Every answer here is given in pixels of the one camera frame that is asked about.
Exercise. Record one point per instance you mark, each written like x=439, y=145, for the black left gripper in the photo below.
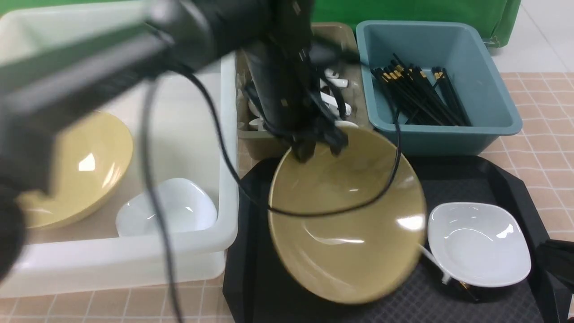
x=287, y=87

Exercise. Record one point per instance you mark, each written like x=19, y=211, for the yellow noodle bowl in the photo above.
x=359, y=256

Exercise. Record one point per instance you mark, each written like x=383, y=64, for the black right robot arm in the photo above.
x=558, y=264

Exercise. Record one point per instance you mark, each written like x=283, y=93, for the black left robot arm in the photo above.
x=45, y=94

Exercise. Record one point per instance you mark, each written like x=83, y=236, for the yellow bowl in tub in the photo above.
x=91, y=159

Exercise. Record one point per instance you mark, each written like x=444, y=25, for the white soup spoon top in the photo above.
x=333, y=104

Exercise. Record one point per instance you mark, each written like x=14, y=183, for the white soup spoon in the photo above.
x=335, y=78
x=333, y=104

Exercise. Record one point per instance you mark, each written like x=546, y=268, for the white soup spoon right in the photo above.
x=335, y=78

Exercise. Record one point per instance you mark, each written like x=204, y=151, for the brown plastic bin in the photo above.
x=334, y=37

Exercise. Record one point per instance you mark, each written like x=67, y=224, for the bundle of black chopsticks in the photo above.
x=418, y=97

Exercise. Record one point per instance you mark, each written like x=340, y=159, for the blue plastic bin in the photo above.
x=460, y=50

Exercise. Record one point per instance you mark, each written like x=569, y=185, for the large white plastic tub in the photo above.
x=89, y=255

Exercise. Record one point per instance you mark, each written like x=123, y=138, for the white dish in tub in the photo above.
x=186, y=207

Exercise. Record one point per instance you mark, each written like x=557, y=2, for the black serving tray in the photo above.
x=258, y=289

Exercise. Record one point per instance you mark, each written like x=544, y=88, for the black chopstick on tray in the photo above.
x=461, y=289

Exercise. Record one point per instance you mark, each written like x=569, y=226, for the white dish on tray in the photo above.
x=480, y=245

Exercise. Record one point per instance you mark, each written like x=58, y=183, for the green backdrop cloth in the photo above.
x=403, y=11

